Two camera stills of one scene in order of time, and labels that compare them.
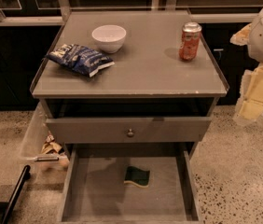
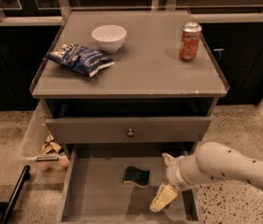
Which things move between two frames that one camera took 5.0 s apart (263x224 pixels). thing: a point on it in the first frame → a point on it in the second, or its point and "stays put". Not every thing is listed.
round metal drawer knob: (130, 133) stays put
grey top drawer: (128, 130) stays put
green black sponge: (137, 176) stays put
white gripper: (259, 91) → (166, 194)
